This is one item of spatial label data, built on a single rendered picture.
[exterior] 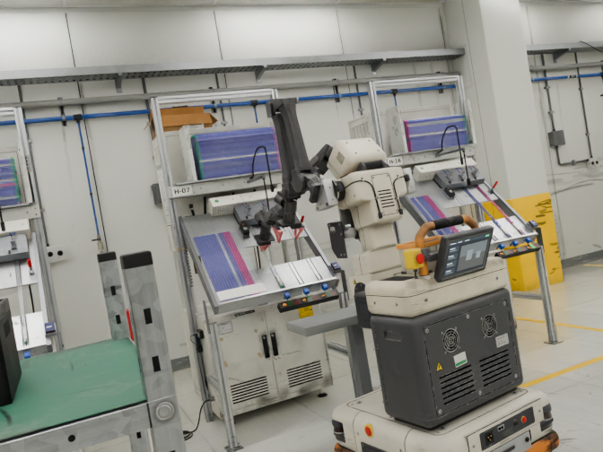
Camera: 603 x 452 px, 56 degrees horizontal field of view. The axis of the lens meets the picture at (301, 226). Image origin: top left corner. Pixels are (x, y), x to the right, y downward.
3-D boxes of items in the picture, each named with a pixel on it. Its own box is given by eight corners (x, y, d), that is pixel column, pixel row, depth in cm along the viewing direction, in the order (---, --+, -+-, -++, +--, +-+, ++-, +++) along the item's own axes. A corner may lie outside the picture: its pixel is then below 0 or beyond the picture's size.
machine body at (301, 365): (335, 395, 338) (318, 292, 337) (222, 430, 311) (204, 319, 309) (294, 373, 398) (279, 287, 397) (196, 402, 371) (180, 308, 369)
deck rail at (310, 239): (337, 286, 311) (339, 278, 307) (334, 287, 311) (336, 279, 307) (287, 206, 358) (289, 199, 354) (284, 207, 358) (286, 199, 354)
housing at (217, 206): (287, 212, 356) (290, 195, 346) (211, 224, 336) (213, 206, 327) (282, 204, 361) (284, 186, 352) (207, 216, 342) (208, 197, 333)
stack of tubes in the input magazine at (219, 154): (283, 169, 346) (275, 125, 346) (201, 179, 327) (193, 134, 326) (275, 171, 358) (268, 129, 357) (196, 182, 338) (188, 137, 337)
